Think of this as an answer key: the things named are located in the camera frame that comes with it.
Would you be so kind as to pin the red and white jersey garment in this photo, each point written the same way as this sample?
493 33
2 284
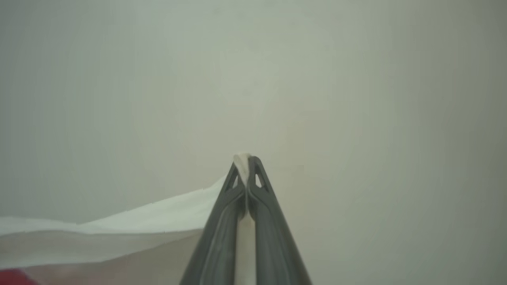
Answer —
119 237

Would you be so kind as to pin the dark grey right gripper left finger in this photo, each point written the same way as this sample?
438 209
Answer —
218 245

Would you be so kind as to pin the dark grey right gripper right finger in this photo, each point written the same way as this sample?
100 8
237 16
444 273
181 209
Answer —
273 245

